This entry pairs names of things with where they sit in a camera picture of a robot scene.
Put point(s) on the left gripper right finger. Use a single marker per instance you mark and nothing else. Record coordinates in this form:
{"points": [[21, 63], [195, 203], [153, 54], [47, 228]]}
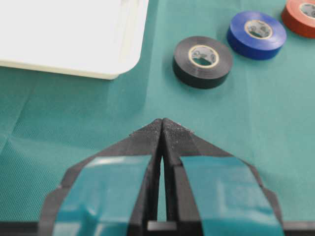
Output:
{"points": [[210, 192]]}

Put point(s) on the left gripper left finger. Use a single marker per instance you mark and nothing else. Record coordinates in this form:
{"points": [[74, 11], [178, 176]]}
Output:
{"points": [[112, 193]]}

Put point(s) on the red tape roll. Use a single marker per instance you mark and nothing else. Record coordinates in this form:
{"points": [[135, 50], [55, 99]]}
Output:
{"points": [[299, 17]]}

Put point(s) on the black tape roll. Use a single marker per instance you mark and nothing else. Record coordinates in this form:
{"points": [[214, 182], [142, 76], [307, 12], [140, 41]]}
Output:
{"points": [[202, 62]]}

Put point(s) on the blue tape roll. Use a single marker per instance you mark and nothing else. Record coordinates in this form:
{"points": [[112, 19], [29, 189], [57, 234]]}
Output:
{"points": [[256, 35]]}

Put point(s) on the green table cloth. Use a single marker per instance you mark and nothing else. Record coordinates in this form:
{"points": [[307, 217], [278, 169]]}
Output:
{"points": [[264, 112]]}

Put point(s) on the white rectangular plastic tray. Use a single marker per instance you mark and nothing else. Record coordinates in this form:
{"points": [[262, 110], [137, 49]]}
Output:
{"points": [[91, 38]]}

